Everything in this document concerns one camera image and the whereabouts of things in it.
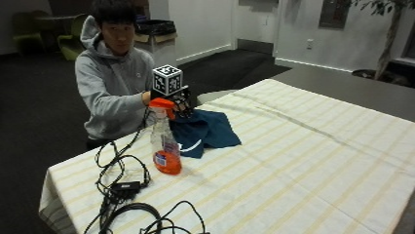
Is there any bin with black bag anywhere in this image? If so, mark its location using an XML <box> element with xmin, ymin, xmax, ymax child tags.
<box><xmin>135</xmin><ymin>19</ymin><xmax>179</xmax><ymax>37</ymax></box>

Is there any dark wall panel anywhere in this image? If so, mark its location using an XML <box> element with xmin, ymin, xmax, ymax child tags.
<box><xmin>318</xmin><ymin>0</ymin><xmax>353</xmax><ymax>30</ymax></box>

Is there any dark plant pot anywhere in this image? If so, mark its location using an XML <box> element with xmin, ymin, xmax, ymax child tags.
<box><xmin>350</xmin><ymin>68</ymin><xmax>414</xmax><ymax>88</ymax></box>

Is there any thick black cable bundle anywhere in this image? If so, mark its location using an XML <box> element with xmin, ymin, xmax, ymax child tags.
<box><xmin>82</xmin><ymin>193</ymin><xmax>212</xmax><ymax>234</ymax></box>

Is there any thin black glove cable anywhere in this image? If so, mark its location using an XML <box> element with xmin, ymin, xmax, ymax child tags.
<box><xmin>94</xmin><ymin>108</ymin><xmax>154</xmax><ymax>196</ymax></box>

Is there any black adapter box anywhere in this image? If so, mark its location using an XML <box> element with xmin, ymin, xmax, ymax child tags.
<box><xmin>111</xmin><ymin>180</ymin><xmax>143</xmax><ymax>197</ymax></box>

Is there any dark blue cloth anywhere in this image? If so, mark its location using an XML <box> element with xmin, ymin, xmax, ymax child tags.
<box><xmin>168</xmin><ymin>108</ymin><xmax>243</xmax><ymax>160</ymax></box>

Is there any round background table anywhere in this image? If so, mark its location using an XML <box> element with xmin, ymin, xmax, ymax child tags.
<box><xmin>35</xmin><ymin>14</ymin><xmax>82</xmax><ymax>22</ymax></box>

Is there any striped cream tablecloth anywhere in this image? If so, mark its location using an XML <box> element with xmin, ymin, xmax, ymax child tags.
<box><xmin>38</xmin><ymin>78</ymin><xmax>415</xmax><ymax>234</ymax></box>

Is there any white marker cube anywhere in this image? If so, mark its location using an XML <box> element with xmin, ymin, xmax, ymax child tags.
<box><xmin>152</xmin><ymin>64</ymin><xmax>184</xmax><ymax>98</ymax></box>

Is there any indoor tree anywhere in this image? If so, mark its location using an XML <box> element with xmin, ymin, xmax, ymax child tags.
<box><xmin>350</xmin><ymin>0</ymin><xmax>415</xmax><ymax>80</ymax></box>

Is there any green armchair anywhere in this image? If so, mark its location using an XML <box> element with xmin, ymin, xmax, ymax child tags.
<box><xmin>56</xmin><ymin>13</ymin><xmax>91</xmax><ymax>61</ymax></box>
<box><xmin>11</xmin><ymin>10</ymin><xmax>47</xmax><ymax>51</ymax></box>

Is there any orange spray bottle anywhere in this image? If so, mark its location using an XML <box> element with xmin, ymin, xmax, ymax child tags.
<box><xmin>148</xmin><ymin>97</ymin><xmax>184</xmax><ymax>176</ymax></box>

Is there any person in gray hoodie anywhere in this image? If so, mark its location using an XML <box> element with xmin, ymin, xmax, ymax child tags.
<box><xmin>75</xmin><ymin>0</ymin><xmax>158</xmax><ymax>151</ymax></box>

